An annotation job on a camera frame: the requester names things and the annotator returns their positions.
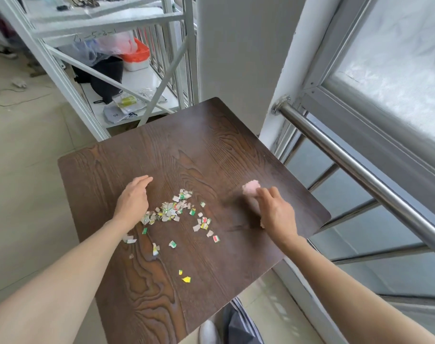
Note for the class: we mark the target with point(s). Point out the person's left forearm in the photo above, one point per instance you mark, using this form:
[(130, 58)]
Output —
[(59, 283)]

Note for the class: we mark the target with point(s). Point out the person's right hand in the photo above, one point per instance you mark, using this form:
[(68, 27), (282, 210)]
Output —
[(277, 216)]

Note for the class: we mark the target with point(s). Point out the person's right forearm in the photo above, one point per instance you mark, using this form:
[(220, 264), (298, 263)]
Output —
[(353, 300)]

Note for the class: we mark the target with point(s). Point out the frosted window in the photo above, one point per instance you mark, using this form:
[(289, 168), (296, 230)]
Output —
[(400, 68)]

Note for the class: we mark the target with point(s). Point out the white cloth pouch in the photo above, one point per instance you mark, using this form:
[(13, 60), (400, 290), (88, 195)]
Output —
[(113, 113)]

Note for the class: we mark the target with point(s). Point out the white metal shelf rack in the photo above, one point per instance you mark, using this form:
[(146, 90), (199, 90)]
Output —
[(106, 23)]

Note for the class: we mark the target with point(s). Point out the paper scraps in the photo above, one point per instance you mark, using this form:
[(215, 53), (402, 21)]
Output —
[(170, 209)]

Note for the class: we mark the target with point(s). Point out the person's white shoe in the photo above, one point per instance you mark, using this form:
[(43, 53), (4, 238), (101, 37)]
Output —
[(207, 333)]

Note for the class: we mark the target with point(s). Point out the person's grey trousers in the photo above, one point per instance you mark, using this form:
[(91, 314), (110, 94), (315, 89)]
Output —
[(239, 326)]

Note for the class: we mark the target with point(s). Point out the white container with orange lid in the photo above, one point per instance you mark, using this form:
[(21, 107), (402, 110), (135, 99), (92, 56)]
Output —
[(136, 58)]

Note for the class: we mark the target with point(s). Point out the small wooden stool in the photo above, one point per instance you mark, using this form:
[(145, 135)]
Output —
[(36, 69)]

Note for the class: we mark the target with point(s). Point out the black bag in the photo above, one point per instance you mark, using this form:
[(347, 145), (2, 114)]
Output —
[(102, 78)]

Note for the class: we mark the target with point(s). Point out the pink cleaning cloth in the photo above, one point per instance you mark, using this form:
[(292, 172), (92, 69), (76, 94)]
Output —
[(250, 188)]

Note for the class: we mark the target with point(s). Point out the translucent plastic bag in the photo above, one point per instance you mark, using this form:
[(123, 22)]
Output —
[(99, 46)]

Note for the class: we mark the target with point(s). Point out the clear crinkled plastic packet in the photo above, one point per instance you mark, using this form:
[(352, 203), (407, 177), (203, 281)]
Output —
[(147, 93)]

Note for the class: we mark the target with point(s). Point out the steel railing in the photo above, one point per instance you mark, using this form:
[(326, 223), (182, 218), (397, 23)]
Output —
[(346, 161)]

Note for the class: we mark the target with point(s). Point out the clear packet with yellow item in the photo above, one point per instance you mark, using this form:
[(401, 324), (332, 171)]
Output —
[(126, 102)]

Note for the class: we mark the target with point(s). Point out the person's left hand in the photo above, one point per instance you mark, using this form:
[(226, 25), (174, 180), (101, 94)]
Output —
[(133, 202)]

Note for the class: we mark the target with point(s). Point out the white charger adapter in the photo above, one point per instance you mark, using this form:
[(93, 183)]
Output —
[(19, 83)]

